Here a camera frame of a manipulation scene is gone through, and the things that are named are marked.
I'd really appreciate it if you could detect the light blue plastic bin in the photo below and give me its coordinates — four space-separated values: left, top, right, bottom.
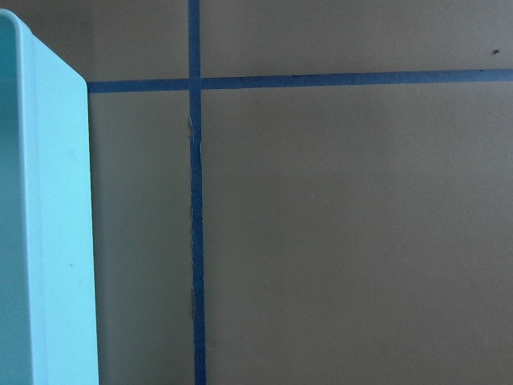
1 10 99 384

